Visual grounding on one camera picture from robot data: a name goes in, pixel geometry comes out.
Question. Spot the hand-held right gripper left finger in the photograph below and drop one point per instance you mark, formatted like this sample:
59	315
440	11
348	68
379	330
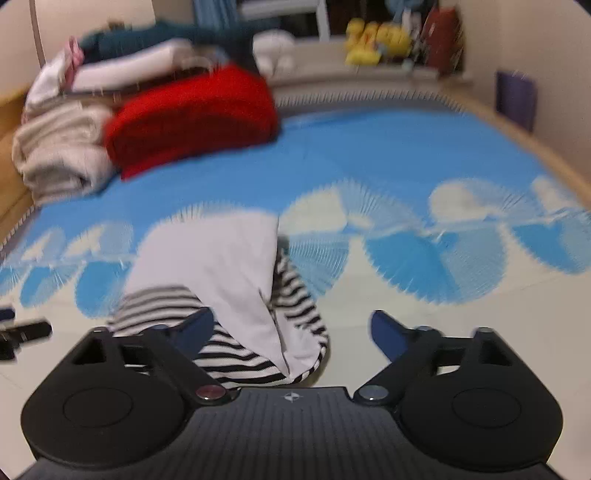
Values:
196	331

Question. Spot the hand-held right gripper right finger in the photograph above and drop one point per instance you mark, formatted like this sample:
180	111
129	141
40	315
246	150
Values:
387	336

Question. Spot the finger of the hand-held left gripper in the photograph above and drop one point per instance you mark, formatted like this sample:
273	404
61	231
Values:
27	333

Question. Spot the black white striped small garment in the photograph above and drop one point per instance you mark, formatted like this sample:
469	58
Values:
217	277

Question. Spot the blue white printed bedsheet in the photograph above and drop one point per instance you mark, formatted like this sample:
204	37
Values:
369	161

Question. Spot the folded beige garment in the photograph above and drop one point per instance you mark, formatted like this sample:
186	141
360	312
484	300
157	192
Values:
60	152

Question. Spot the folded red sweater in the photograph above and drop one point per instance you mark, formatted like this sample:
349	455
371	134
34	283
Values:
194	115

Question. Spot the white pink garment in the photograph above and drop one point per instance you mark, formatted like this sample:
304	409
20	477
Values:
48	81

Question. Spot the purple box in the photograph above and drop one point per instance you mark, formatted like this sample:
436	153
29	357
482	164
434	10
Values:
517	99

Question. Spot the folded white garment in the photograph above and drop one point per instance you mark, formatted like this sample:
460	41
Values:
134	62

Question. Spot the yellow plush toy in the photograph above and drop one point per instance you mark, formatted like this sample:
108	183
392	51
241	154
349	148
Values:
374	41

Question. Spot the teal garment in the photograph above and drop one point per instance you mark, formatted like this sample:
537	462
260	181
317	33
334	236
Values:
152	39

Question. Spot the red bag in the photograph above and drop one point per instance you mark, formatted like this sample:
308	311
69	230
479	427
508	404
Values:
443	37

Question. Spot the white chair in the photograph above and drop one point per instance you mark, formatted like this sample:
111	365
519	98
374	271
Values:
281	11

